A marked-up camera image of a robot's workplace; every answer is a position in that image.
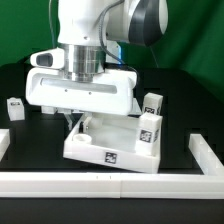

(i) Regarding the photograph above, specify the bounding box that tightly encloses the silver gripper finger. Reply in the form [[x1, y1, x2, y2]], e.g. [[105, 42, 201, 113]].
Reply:
[[64, 110, 81, 130], [82, 113, 93, 131]]

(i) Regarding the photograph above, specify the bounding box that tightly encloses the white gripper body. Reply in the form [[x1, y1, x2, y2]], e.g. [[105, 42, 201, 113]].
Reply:
[[26, 48, 137, 115]]

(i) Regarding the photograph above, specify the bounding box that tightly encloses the white square table top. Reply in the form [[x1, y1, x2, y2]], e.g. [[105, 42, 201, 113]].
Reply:
[[63, 114, 161, 174]]

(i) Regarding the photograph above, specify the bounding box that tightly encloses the white front fence bar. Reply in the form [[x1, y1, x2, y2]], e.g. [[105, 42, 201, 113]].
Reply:
[[0, 172, 224, 199]]

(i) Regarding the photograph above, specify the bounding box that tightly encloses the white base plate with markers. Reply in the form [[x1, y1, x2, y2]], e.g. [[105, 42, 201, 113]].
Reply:
[[130, 98, 142, 116]]

